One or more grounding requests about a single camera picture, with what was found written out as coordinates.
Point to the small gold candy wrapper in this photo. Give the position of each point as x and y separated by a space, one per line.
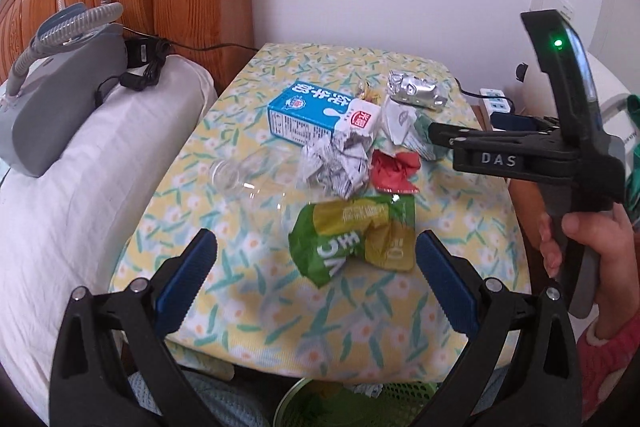
370 93

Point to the green mesh trash bin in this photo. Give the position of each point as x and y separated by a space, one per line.
360 409

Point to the black power adapter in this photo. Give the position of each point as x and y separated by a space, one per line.
142 54

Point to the white cushioned chair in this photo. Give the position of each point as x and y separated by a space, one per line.
615 32

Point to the blue white milk carton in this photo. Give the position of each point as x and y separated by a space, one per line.
305 112

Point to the brown wooden side table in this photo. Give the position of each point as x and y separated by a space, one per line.
525 212

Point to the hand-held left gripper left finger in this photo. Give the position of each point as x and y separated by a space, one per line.
187 277

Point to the grey breathing machine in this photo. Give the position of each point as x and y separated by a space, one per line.
60 97

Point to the white green wrapper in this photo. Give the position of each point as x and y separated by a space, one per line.
400 122

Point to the white blue power strip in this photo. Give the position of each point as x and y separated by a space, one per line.
495 99

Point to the light blue cloth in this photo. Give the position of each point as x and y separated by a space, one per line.
210 399

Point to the clear plastic cup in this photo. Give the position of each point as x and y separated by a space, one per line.
240 174

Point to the black round knob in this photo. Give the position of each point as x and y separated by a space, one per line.
521 72

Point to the person's right forearm pink sleeve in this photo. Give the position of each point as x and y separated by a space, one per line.
607 367

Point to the white pillow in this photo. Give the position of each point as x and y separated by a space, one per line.
75 217

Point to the red wrapper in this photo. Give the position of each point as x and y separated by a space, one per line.
395 172

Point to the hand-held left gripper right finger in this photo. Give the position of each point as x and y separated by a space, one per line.
445 282

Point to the silver blister pack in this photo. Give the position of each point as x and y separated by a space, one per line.
412 89

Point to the green yellow snack wrapper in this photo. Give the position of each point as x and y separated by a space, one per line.
345 237

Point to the red white small packet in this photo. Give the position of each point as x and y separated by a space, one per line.
361 119

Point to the white printed paper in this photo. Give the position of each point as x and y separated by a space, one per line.
330 167

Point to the person's right hand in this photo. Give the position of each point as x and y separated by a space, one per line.
617 267

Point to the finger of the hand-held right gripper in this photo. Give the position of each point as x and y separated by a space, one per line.
492 157
515 123

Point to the yellow floral cloth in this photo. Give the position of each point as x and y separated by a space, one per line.
235 257

